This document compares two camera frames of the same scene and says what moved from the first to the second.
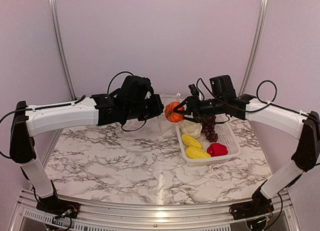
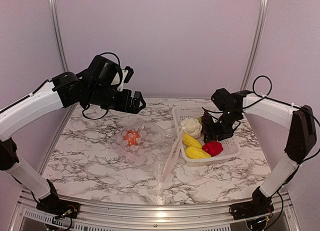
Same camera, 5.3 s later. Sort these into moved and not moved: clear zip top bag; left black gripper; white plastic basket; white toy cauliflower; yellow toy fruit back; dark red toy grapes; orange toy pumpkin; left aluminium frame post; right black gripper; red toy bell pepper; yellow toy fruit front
Moved: orange toy pumpkin; red toy bell pepper; clear zip top bag; right black gripper; left black gripper
Not moved: white toy cauliflower; yellow toy fruit front; left aluminium frame post; dark red toy grapes; yellow toy fruit back; white plastic basket
